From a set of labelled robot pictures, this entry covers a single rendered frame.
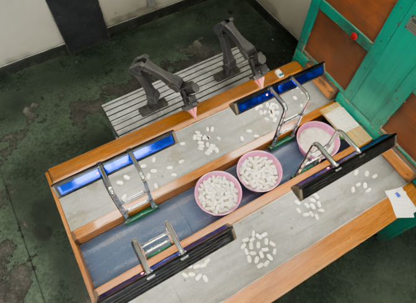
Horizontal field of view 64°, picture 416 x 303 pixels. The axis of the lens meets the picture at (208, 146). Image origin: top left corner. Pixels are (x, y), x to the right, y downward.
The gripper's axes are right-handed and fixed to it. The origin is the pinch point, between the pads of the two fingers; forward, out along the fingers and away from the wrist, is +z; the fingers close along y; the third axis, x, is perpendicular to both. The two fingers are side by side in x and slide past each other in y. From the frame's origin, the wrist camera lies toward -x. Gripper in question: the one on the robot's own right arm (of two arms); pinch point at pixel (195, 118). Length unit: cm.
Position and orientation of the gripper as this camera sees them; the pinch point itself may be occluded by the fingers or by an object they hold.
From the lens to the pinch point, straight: 205.6
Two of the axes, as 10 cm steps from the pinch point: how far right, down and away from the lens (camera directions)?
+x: -3.3, -1.0, 9.4
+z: 3.7, 9.0, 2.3
